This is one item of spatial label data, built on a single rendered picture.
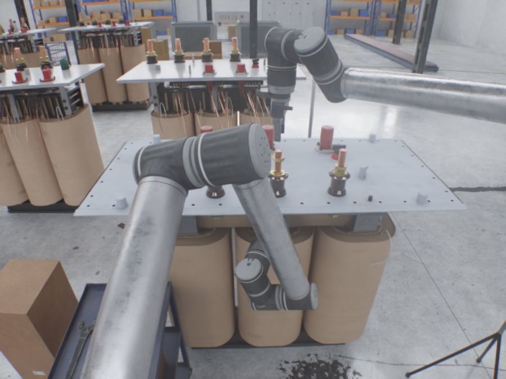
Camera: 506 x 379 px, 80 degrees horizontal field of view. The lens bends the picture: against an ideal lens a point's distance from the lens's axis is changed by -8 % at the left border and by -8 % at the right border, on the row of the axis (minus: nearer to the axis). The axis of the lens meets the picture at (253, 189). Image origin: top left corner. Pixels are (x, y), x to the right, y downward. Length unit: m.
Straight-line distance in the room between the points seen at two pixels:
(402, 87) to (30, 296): 1.81
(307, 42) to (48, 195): 3.41
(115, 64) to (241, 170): 6.48
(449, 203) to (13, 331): 2.15
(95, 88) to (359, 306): 6.53
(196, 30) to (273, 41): 12.22
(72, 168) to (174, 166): 2.84
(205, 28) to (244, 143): 12.61
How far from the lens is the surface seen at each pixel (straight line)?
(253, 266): 1.27
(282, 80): 1.21
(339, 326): 2.20
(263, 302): 1.37
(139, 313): 0.75
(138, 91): 7.15
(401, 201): 1.54
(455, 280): 3.39
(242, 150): 0.79
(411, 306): 3.00
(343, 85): 1.15
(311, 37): 1.09
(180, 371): 2.33
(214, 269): 1.75
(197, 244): 1.65
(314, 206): 1.39
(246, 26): 13.11
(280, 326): 2.11
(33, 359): 2.18
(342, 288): 1.92
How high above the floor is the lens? 2.14
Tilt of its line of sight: 32 degrees down
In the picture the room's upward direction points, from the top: straight up
